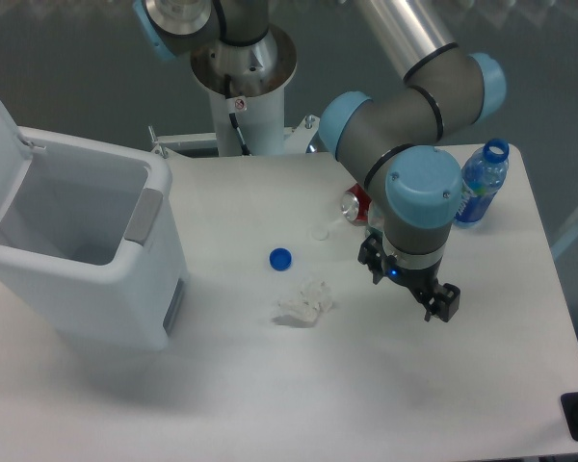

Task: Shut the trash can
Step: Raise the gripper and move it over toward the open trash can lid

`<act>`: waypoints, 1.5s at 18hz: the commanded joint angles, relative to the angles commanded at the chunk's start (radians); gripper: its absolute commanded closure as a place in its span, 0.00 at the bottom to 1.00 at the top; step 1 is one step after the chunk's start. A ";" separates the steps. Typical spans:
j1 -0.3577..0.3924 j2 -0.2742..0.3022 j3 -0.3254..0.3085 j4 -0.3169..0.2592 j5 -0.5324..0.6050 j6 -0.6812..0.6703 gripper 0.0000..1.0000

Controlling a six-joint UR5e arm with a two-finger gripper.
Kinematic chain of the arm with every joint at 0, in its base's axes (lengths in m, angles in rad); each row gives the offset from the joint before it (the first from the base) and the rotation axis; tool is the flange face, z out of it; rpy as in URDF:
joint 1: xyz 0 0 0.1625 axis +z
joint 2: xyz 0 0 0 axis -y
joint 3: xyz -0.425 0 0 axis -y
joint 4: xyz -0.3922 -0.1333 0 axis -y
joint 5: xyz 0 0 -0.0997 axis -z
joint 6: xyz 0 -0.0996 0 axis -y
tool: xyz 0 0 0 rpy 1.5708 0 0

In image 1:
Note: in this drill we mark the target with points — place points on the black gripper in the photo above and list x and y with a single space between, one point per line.
440 301

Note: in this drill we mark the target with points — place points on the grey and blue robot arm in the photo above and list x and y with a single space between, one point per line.
390 148

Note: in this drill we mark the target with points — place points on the crushed red soda can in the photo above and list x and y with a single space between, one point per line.
354 205

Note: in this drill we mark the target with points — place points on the blue bottle cap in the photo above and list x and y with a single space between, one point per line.
280 259

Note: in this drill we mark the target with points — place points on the white trash can body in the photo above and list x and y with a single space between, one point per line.
88 240

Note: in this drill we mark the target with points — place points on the small clear green-label bottle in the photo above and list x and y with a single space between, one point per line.
375 219

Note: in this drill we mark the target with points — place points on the crumpled white tissue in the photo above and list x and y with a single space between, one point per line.
312 300

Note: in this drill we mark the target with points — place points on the blue drink bottle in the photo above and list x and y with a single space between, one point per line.
483 175

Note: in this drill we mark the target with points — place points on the white metal base frame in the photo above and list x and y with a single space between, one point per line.
302 139

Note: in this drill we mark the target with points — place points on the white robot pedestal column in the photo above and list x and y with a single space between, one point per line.
245 87

